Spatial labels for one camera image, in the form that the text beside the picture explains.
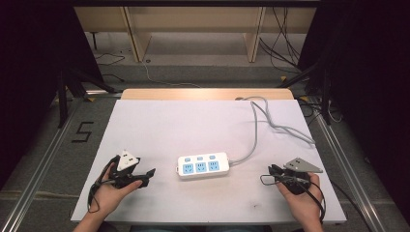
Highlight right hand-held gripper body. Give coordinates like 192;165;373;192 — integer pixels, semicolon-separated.
279;157;324;196

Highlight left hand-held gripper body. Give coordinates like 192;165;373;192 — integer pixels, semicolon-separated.
106;150;151;189

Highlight white power strip blue sockets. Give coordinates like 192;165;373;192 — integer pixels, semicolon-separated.
176;152;231;181

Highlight person's left hand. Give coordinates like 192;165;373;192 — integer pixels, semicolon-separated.
92;161;144;218

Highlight person's right hand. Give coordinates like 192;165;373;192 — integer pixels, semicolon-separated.
276;172;324;223

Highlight black metal stand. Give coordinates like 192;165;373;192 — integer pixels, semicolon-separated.
56;67;118;129
276;60;334;126

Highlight wooden table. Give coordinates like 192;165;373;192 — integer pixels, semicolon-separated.
120;88;295;102

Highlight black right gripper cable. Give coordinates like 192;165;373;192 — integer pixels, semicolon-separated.
259;173;327;224

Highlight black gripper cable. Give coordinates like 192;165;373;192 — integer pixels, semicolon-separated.
87;157;118;215
259;173;327;224

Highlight grey power strip cable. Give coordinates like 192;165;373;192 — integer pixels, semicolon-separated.
228;96;317;166

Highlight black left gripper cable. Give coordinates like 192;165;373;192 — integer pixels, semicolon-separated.
87;157;118;215

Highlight aluminium floor rail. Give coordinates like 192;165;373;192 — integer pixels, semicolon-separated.
312;111;389;232
0;104;80;232

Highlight white floor cable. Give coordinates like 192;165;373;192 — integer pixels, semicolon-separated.
140;59;201;89

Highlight thin black floor cable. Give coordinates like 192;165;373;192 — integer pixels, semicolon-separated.
94;52;127;83

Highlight bundle of black floor cables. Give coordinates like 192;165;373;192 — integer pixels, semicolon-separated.
258;6;305;72

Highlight light wooden bench frame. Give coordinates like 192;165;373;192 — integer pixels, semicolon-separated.
73;6;317;64

